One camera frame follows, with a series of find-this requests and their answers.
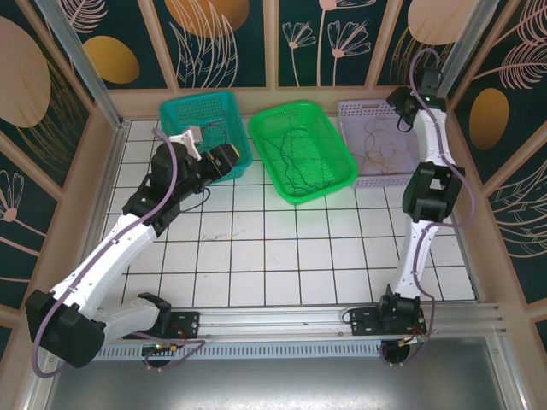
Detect green cable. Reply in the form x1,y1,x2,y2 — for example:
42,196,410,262
264,135,339,196
277,126,305,193

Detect aluminium corner post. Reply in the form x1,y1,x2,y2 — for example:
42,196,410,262
421,0,499,125
33,0,132,132

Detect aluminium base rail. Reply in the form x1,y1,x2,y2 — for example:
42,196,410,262
40,302,510,343

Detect grey metal sheet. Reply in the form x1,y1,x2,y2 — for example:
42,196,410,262
40,357,529,410

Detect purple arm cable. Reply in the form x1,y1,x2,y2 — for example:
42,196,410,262
32,127,207,380
379,47,477,369

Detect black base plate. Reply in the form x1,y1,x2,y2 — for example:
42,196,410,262
121,310,202,341
348,307,427,339

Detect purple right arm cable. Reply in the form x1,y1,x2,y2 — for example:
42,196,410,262
379,47,477,369

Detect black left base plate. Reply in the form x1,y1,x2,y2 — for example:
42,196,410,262
121,310,202,341

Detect lavender plastic basket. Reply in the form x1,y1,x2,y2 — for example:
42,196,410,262
337,98,424,190

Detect thin black left gripper cable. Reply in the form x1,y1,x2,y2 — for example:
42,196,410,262
179,186,211,214

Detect slotted grey cable duct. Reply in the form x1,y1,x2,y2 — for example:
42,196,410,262
57,343,499,360

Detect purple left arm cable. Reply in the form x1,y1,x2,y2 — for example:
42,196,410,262
32,127,207,380

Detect green plastic basket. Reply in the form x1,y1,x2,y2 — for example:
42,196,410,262
248,100,359,206

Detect teal plastic basket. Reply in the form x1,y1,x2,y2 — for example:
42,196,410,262
158,90,253,185

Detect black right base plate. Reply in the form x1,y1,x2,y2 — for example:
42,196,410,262
348,307,427,339

